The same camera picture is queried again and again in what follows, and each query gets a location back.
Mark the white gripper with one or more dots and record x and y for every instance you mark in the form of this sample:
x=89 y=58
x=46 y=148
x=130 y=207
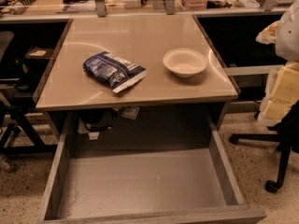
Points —
x=289 y=37

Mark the blue chip bag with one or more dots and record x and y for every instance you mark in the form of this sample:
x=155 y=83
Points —
x=119 y=74

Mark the open grey drawer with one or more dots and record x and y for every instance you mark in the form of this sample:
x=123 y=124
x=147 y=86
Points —
x=168 y=166

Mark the white paper bowl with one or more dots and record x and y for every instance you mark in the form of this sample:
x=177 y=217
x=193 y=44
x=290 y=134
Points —
x=185 y=62

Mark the grey cabinet with tabletop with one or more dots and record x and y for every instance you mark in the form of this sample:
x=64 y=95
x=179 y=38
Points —
x=137 y=59

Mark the black office chair left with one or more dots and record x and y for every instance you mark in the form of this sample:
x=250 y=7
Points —
x=26 y=83

